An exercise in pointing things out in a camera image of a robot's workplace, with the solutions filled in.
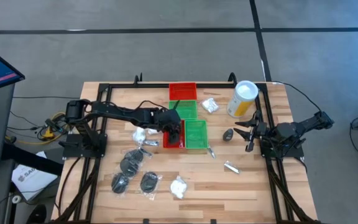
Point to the silver foil sachet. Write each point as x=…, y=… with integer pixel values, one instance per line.
x=211, y=152
x=151, y=143
x=232, y=167

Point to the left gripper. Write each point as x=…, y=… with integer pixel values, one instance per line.
x=168, y=118

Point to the clear bag with black item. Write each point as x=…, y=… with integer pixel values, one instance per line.
x=128, y=167
x=120, y=183
x=135, y=155
x=149, y=183

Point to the red plastic basket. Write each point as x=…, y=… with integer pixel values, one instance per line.
x=165, y=143
x=182, y=91

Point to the clear bag of cotton balls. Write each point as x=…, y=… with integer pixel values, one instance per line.
x=139, y=135
x=178, y=187
x=210, y=105

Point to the white yellow wipes canister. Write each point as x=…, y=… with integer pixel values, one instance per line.
x=244, y=96

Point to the black metal table frame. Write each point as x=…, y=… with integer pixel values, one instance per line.
x=129, y=85

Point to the small white packet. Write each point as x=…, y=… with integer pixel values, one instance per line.
x=152, y=131

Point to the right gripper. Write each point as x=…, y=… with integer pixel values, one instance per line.
x=259, y=128

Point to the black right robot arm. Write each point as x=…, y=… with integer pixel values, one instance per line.
x=291, y=129

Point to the green plastic basket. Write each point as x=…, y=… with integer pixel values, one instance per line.
x=186, y=110
x=196, y=133

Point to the dark grey roll-on deodorant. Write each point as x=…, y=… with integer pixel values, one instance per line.
x=227, y=135

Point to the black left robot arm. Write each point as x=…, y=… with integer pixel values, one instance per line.
x=120, y=112

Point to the white paper sheet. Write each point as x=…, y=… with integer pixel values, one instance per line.
x=31, y=180

